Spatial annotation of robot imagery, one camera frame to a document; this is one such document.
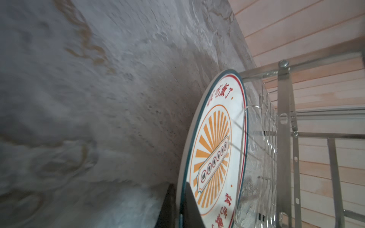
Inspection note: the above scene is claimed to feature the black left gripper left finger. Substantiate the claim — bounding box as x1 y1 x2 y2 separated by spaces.
155 183 176 228

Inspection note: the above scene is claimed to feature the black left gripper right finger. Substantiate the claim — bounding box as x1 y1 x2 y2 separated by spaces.
182 182 205 228

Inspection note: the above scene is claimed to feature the orange sunburst plate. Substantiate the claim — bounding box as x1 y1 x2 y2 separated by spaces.
176 69 249 228

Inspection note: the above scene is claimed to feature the stainless steel dish rack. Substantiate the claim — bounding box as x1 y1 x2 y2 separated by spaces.
240 38 365 228

